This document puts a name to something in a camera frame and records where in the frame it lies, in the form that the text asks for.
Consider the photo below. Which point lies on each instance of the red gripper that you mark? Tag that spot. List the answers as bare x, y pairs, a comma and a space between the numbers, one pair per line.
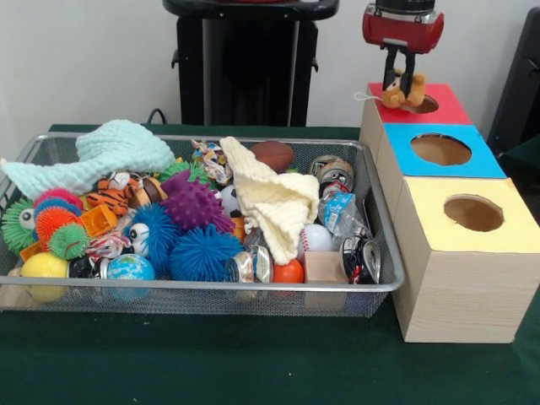
401, 29

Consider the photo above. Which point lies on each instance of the brown teddy bear plush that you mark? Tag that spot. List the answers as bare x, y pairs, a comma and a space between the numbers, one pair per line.
418, 90

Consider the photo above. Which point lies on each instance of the tiger plush toy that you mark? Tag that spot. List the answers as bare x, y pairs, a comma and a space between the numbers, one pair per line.
111, 198

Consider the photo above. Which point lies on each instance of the wooden box with three holes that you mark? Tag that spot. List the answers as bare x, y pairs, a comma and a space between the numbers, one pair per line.
464, 295

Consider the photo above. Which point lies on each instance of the black upright panel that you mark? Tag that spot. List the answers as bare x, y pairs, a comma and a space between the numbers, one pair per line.
523, 84

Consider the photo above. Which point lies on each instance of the brown toy football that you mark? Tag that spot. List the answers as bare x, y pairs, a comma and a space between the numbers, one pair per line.
274, 154

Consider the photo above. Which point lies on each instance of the dark green tablecloth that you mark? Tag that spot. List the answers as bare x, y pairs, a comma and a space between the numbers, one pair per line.
525, 164
253, 367

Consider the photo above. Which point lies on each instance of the cream knitted cloth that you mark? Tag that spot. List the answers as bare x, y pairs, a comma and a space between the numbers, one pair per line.
274, 198

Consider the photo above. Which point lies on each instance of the orange ball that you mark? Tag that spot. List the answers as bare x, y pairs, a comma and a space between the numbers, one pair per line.
289, 272

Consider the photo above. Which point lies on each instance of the purple spiky toy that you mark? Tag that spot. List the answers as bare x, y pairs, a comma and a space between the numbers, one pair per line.
194, 202

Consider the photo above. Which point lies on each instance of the blue spiky ball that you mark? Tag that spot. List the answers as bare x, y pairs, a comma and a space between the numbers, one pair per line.
206, 257

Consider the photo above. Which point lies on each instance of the blue spiky toy with eyes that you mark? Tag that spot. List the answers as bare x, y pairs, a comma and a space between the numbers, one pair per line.
160, 223

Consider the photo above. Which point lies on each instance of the mint green knitted cloth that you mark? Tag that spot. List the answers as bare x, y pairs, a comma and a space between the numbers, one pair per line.
118, 147

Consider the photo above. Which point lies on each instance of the globe print ball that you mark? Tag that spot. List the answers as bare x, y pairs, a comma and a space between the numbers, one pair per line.
131, 268

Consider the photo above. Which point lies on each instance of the yellow ball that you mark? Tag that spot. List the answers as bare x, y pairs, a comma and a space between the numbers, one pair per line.
44, 266

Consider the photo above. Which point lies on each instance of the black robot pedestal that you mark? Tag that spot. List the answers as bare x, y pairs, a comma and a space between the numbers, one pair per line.
190, 76

